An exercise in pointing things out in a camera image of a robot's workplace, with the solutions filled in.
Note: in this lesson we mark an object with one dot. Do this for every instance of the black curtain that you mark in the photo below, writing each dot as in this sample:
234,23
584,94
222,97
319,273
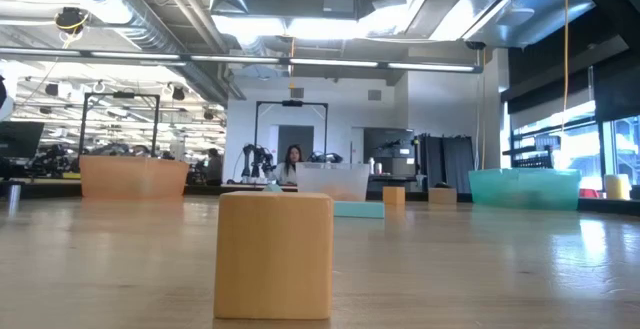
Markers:
445,161

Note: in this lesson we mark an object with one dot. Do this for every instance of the black monitor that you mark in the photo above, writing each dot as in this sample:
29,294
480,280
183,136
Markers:
20,139

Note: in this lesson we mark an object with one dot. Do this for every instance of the plain wood block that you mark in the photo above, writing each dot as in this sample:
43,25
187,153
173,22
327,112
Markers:
442,195

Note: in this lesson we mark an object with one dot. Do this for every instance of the yellow cylinder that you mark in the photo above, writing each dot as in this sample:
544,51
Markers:
617,186

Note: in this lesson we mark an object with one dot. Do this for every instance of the person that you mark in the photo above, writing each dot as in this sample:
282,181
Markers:
291,166
214,166

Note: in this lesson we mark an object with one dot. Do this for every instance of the silver metal post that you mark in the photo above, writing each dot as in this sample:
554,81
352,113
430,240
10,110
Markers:
14,196

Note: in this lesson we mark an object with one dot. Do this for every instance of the black aluminium table frame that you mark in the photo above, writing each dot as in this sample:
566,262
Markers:
240,189

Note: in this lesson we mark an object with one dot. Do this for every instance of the clear plastic bin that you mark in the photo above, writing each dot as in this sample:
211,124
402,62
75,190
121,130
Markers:
332,181

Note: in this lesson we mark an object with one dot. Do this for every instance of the long ceiling light bar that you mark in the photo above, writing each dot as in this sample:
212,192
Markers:
330,62

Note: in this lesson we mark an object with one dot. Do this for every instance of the green translucent plastic bin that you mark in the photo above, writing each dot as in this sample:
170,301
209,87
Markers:
525,189

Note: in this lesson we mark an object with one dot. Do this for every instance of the orange translucent plastic bin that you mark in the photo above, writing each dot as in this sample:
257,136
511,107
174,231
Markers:
132,176

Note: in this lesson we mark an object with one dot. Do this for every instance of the black gantry frame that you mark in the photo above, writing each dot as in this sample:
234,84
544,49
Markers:
122,95
292,103

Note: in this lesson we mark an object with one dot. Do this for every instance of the orange cube block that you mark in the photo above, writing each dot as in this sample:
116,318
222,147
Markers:
394,195
274,254

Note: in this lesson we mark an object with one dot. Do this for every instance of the silver rectangular air duct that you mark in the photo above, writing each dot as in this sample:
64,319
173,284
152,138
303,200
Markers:
500,14

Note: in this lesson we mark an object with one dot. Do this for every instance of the black background robot arm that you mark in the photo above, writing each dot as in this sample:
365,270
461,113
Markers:
325,157
50,161
250,161

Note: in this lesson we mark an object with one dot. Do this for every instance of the silver spiral air duct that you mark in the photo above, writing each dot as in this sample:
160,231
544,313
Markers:
150,24

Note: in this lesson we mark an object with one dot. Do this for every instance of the teal rectangular block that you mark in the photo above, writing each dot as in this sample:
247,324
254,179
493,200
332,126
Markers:
273,188
359,209

